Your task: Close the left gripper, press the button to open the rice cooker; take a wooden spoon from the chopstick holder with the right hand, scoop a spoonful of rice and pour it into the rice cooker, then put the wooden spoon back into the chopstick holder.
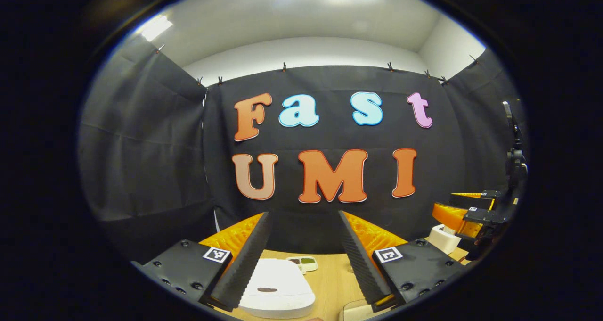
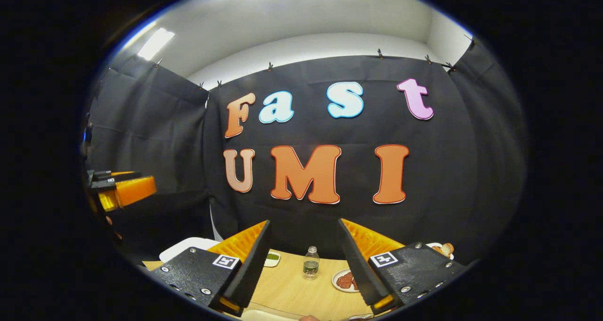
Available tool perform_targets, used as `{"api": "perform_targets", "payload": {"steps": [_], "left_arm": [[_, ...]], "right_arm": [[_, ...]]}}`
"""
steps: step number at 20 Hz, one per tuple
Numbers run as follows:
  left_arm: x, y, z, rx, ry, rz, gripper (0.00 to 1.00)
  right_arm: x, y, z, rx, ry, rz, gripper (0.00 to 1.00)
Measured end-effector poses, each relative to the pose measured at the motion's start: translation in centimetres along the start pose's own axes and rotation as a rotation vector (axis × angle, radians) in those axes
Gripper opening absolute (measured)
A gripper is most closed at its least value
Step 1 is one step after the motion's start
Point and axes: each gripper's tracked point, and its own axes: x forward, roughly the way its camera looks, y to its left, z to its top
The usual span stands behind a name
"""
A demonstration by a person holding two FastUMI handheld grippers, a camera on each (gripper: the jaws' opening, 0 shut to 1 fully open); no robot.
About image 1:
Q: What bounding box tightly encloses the black backdrop cloth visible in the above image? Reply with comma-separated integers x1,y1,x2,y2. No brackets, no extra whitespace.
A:
78,33,529,266

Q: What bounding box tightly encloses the white rice cooker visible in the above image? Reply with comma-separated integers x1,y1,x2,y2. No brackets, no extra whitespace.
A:
238,258,316,320

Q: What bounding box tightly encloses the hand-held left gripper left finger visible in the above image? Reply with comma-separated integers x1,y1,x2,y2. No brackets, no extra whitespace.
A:
131,211,273,312

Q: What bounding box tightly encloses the white toaster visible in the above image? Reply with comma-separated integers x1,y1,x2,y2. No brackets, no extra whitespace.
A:
428,224,462,255

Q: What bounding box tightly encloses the clear rice container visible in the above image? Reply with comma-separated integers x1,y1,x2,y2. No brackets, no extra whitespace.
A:
338,298,378,321

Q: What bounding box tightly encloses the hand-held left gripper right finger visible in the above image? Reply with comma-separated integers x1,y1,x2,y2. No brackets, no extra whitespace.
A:
338,211,472,312

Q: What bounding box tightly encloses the row of cloth clips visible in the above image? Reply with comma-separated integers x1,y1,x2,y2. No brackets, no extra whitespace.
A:
155,44,480,86

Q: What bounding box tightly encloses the divided white condiment dish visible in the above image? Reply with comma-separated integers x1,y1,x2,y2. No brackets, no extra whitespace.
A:
286,256,319,273

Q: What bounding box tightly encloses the ceiling light panel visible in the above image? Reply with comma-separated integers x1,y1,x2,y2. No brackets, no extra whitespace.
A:
141,16,174,42

